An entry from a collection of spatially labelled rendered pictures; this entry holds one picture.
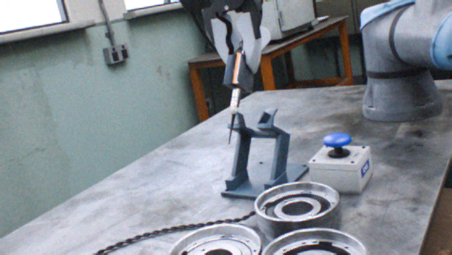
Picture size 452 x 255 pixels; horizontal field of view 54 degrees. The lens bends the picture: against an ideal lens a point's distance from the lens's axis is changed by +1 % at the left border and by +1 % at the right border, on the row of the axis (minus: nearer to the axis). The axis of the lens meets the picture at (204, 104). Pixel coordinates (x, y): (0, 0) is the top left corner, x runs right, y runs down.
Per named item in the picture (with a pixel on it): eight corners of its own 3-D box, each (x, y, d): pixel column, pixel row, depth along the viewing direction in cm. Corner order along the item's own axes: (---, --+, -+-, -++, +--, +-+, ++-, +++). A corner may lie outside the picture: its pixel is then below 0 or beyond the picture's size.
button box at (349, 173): (361, 194, 62) (356, 161, 61) (312, 190, 66) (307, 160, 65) (375, 170, 68) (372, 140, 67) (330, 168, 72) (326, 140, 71)
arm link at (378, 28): (400, 56, 98) (394, -5, 95) (449, 60, 85) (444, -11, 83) (353, 69, 95) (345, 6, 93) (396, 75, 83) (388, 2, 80)
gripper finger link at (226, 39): (253, 68, 72) (248, 10, 69) (233, 77, 67) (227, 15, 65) (236, 67, 74) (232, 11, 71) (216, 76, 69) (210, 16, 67)
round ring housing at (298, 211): (354, 213, 57) (350, 184, 56) (327, 259, 49) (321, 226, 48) (281, 205, 63) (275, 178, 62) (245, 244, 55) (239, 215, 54)
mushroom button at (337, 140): (350, 173, 63) (345, 140, 62) (323, 171, 66) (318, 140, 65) (358, 161, 66) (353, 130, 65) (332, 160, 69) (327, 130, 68)
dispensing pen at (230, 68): (212, 140, 63) (230, 33, 67) (228, 146, 66) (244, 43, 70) (224, 140, 62) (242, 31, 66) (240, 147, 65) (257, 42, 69)
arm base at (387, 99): (374, 102, 104) (368, 60, 101) (447, 98, 95) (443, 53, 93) (354, 123, 92) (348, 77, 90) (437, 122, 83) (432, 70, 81)
